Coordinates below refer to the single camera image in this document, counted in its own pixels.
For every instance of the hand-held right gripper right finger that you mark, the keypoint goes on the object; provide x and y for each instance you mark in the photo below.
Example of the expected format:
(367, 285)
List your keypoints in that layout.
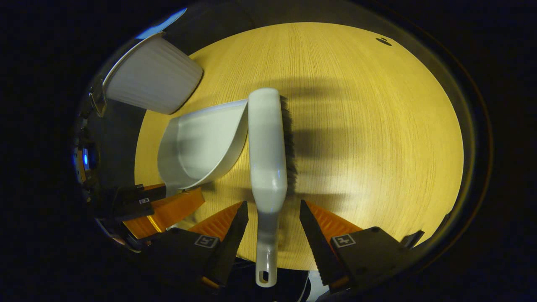
(319, 243)

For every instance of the grey dustpan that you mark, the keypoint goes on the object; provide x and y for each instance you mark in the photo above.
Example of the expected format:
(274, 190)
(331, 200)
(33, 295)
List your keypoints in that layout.
(205, 142)

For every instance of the white ribbed garbage bin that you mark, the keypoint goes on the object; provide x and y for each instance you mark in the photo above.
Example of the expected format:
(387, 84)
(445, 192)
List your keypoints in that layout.
(155, 77)

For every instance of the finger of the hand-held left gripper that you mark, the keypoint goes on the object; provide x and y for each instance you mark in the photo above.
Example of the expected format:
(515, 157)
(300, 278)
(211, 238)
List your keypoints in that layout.
(168, 212)

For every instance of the small grey broom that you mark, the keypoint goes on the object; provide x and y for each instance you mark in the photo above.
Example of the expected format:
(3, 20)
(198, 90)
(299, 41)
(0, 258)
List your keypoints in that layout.
(266, 147)

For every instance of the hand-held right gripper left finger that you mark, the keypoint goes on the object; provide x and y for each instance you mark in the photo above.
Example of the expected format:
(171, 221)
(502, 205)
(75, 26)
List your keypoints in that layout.
(228, 247)

